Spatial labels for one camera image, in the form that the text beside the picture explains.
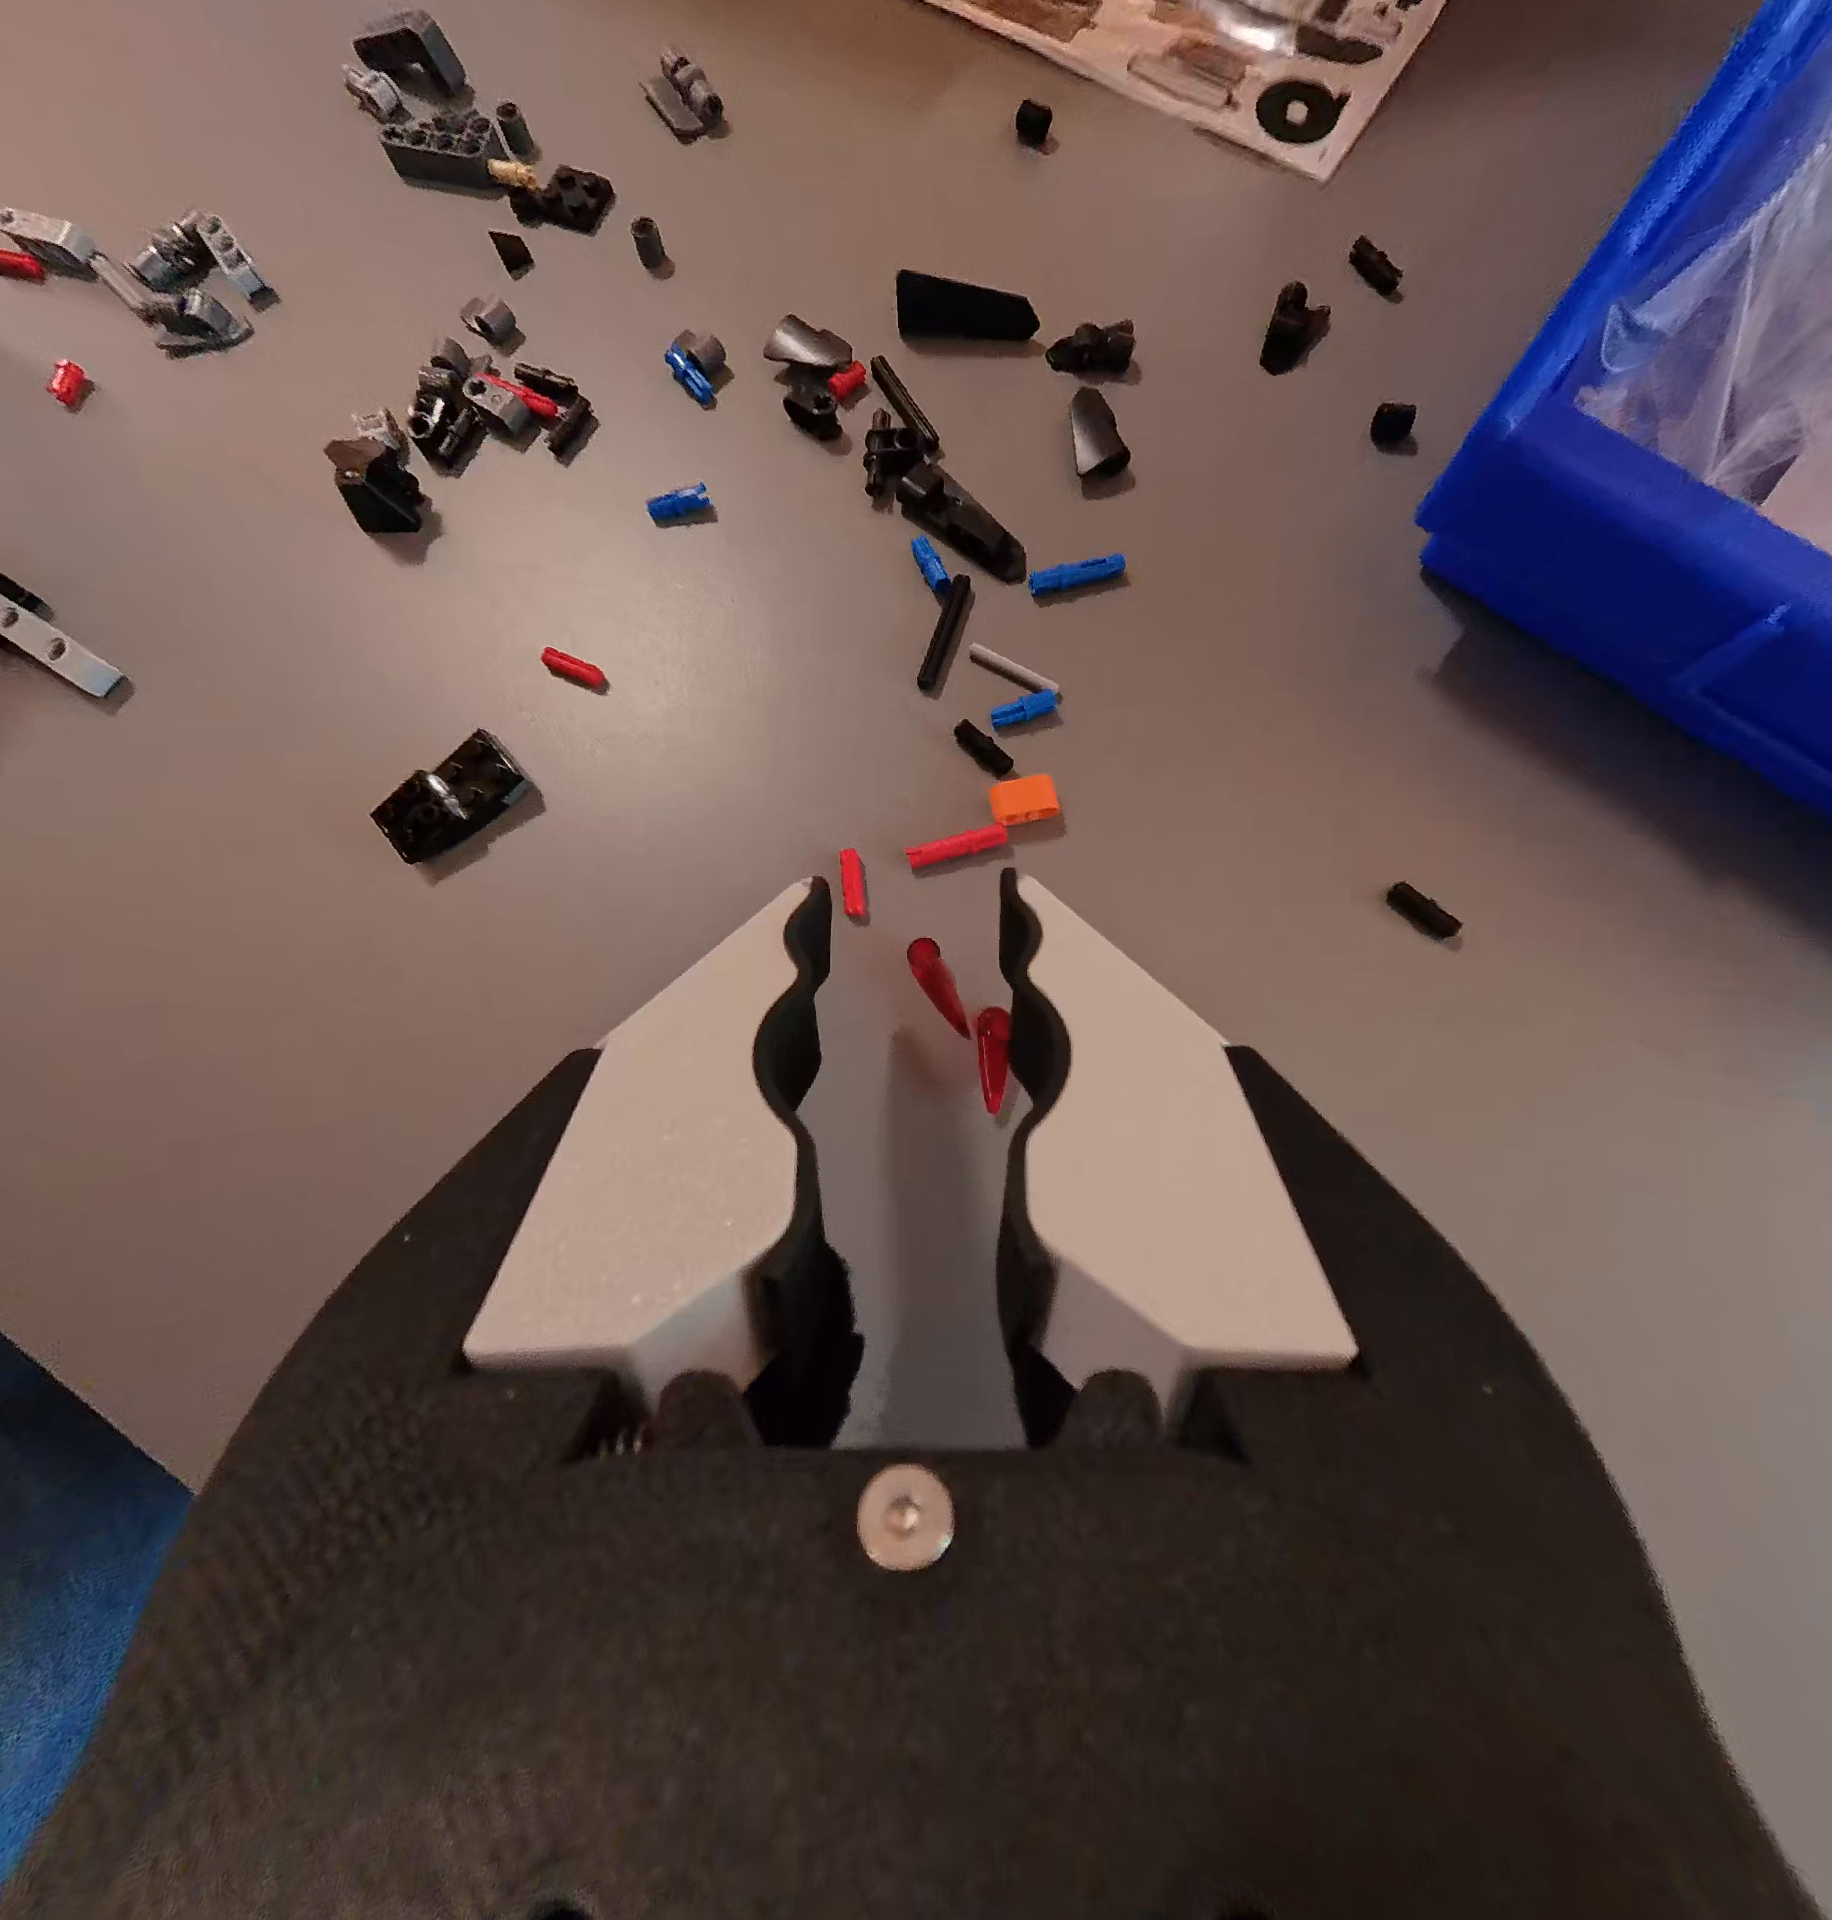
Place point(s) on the dark grey angled lego beam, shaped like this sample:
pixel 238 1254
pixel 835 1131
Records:
pixel 453 144

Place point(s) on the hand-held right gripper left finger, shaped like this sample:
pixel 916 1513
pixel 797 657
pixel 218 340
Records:
pixel 662 1185

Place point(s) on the cluster of dark lego connectors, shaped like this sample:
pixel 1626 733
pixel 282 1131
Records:
pixel 445 421

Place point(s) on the black and grey lego joint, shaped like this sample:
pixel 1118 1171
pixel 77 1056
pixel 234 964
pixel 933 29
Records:
pixel 377 487

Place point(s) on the lego sticker sheet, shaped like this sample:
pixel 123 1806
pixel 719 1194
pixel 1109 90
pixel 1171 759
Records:
pixel 1218 61

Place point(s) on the grey double lego connector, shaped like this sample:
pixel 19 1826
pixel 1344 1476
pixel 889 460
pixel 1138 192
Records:
pixel 680 90

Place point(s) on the dark grey curved lego brick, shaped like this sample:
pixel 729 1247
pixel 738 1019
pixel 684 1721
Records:
pixel 408 46

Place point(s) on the small black lego slope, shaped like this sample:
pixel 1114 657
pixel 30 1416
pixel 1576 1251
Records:
pixel 512 254

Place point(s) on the transparent red lego piece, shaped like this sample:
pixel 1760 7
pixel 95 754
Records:
pixel 994 1060
pixel 940 984

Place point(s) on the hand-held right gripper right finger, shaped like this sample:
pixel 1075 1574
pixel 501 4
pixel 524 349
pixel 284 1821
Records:
pixel 1173 1185

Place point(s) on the pile of black lego pieces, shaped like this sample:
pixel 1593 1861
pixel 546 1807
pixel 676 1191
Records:
pixel 963 308

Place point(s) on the small light grey lego connector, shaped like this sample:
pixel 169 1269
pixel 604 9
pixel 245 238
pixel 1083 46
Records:
pixel 372 90

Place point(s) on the cluster of grey lego connectors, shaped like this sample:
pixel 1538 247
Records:
pixel 197 277

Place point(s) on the orange lego piece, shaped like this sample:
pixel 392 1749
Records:
pixel 1024 799

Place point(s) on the small grey lego brick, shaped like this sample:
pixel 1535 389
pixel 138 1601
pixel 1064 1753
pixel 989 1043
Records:
pixel 493 321

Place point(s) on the dark round lego bushing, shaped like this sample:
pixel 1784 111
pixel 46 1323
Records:
pixel 652 244

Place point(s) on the blue lego pin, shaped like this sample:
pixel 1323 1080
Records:
pixel 680 505

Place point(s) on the long red lego axle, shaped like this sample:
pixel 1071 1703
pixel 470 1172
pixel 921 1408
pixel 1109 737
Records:
pixel 959 847

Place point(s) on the blue storage bin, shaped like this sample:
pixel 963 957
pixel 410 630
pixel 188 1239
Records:
pixel 1638 571

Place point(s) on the small black lego piece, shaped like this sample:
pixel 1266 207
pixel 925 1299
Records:
pixel 1032 126

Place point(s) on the blue pin with grey connector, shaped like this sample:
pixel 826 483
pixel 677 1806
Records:
pixel 692 373

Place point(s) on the long light grey lego beam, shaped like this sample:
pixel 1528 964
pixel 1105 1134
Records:
pixel 63 655

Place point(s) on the short red lego pin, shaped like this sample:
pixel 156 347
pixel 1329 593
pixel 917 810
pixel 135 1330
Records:
pixel 575 667
pixel 72 383
pixel 853 884

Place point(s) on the red pin with grey connector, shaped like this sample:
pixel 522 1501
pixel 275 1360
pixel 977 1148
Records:
pixel 48 240

